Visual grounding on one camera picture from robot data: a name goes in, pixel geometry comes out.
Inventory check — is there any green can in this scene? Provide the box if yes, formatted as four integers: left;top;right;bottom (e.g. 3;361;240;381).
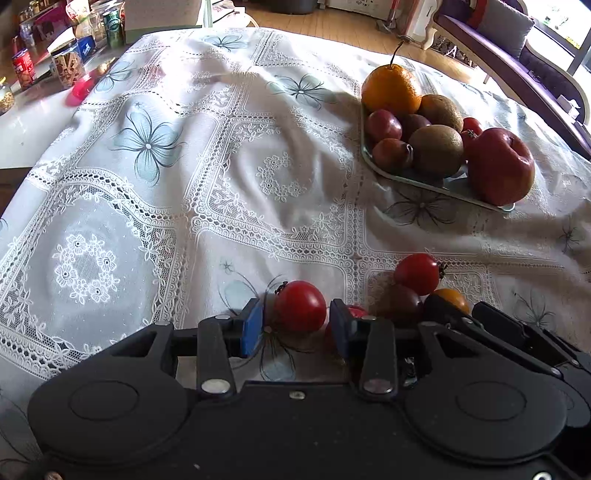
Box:
103;8;124;49

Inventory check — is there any orange with stem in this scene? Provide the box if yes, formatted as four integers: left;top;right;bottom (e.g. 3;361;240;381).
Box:
361;42;422;117

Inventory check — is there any front brown kiwi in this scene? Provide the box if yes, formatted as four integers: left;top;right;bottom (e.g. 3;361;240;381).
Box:
409;125;464;178

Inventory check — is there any dark plum upper in tray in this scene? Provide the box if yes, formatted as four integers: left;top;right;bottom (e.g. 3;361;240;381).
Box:
365;109;403;143

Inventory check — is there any glass jar with snacks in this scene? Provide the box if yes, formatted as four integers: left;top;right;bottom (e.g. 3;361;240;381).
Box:
49;39;85;89

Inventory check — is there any purple chaise sofa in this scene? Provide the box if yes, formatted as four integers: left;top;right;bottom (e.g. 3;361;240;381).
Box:
424;1;590;159

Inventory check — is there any dark red plum on cloth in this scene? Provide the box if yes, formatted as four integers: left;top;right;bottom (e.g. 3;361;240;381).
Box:
377;284;422;327

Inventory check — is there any brown kiwi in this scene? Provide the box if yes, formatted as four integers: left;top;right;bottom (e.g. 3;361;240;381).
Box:
418;94;464;132
409;125;464;178

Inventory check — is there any grey cushion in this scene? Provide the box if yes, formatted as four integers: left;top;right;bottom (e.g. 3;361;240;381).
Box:
477;0;535;59

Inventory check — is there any large red apple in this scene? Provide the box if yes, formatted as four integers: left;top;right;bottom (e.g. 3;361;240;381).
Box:
466;128;535;206

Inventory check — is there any white lace floral tablecloth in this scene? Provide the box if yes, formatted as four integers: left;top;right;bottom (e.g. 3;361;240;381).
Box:
0;26;591;467

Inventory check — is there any light green fruit tray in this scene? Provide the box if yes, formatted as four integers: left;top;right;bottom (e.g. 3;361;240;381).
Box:
361;108;515;213

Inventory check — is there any red cushion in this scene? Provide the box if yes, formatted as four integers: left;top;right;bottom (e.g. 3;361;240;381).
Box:
467;0;488;30

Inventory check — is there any white desk calendar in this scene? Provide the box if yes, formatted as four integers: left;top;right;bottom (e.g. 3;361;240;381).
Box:
124;0;212;45

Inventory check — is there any small red tomato in tray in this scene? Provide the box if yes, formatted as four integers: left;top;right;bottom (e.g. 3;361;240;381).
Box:
461;117;483;158

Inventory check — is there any dark plum in tray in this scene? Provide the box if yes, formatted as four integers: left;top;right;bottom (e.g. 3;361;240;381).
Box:
372;138;413;174
365;109;403;143
398;114;431;142

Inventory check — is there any rear brown kiwi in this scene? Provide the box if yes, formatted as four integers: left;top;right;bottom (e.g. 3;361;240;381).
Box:
418;94;464;132

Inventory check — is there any small yellow-orange tomato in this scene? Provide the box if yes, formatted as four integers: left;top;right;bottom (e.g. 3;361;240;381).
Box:
433;288;471;315

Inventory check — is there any red can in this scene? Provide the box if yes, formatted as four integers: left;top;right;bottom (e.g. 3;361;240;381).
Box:
12;48;35;90

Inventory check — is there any dark plum lower in tray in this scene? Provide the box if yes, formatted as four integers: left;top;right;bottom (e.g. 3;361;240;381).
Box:
372;138;413;174

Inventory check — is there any pink plate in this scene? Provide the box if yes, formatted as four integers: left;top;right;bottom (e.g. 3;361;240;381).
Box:
65;75;99;107

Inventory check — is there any middle dark plum in tray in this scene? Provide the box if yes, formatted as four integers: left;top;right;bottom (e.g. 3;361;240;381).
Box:
398;114;431;142

